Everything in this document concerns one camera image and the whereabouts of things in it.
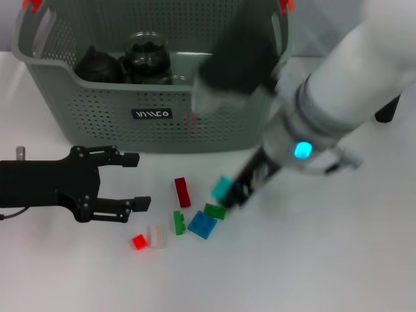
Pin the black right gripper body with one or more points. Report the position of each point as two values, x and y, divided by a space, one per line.
250 178

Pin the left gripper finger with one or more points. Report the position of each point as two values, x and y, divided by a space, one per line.
126 160
122 206

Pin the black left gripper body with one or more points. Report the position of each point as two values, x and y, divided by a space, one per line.
48 180

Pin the teal square toy brick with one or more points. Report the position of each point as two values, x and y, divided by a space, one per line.
221 188

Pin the glass teacup black sleeve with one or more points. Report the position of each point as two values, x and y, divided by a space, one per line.
143 74
178 80

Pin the glass jar dark lid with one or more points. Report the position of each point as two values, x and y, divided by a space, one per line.
148 47

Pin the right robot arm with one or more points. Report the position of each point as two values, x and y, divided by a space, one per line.
341 91

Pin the grey-green perforated storage basket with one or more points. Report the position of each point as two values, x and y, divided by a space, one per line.
97 130

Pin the small red toy brick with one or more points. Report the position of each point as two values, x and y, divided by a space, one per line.
139 242

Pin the translucent white toy brick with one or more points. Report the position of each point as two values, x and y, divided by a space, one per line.
157 237

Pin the small green toy brick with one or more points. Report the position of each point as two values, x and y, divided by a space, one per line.
178 224

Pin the long dark red brick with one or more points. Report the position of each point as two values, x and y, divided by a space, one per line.
182 193

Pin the blue square toy brick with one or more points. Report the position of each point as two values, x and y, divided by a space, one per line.
202 225

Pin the small black clay teapot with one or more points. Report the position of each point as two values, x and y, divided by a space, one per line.
97 66

